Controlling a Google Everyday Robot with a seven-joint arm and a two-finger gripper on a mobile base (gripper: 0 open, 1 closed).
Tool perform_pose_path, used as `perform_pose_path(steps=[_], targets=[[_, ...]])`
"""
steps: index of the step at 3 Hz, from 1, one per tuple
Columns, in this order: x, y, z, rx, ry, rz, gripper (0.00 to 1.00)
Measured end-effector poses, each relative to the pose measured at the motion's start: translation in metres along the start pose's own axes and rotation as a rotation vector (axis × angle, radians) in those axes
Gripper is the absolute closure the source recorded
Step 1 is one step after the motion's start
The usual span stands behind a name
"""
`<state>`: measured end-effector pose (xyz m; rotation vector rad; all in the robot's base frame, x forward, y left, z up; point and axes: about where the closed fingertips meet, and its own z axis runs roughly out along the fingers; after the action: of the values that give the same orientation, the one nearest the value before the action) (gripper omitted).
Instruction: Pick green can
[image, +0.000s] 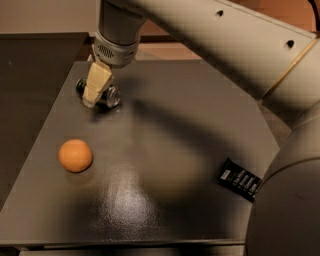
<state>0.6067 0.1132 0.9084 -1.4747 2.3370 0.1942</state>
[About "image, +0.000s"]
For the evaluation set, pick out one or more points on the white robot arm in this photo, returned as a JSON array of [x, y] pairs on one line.
[[273, 62]]

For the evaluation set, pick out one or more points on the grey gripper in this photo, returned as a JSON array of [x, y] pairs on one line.
[[115, 53]]

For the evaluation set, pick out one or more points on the dark green drink can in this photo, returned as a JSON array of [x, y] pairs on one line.
[[111, 95]]

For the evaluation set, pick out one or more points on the orange ball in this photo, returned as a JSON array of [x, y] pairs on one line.
[[75, 155]]

